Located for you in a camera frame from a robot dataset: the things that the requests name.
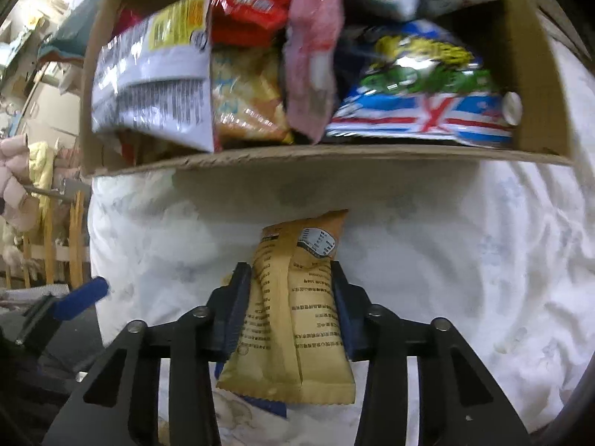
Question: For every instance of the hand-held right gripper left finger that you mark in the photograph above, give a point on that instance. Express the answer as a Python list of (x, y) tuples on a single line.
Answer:
[(232, 316)]

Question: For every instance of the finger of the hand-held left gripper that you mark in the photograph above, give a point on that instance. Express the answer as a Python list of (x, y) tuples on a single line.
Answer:
[(81, 297)]

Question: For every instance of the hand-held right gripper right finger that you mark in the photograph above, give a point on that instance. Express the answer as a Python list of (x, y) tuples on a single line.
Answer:
[(348, 325)]

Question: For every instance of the mustard yellow snack packet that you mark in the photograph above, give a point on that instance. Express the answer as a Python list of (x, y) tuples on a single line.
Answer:
[(297, 316)]

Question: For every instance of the brown cardboard box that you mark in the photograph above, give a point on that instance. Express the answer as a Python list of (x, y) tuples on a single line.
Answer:
[(372, 151)]

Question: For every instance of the yellow orange chip packet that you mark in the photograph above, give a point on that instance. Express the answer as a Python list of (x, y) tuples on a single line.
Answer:
[(241, 102)]

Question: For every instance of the white yellow-label snack bag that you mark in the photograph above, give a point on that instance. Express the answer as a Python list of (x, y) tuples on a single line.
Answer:
[(153, 93)]

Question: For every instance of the blue flag-print snack bag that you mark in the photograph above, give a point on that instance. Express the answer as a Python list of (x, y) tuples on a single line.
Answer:
[(418, 116)]

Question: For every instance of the pink snack packet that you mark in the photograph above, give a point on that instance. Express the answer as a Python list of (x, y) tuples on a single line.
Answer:
[(309, 55)]

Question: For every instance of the red snack bag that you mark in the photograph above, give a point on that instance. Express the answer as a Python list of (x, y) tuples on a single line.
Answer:
[(246, 14)]

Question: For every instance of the dark blue flat packet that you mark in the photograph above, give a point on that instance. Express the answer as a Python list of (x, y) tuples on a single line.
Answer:
[(269, 406)]

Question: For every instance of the pale cartoon-print packet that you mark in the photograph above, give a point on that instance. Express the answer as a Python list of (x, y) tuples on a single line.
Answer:
[(232, 420)]

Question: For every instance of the pale yellow cloth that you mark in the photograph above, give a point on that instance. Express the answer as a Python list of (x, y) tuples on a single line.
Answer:
[(44, 172)]

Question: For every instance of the pink plush toy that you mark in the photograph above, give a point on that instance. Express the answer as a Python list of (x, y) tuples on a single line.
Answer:
[(14, 181)]

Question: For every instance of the teal pillow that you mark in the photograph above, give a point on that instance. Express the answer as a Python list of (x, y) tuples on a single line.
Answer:
[(69, 28)]

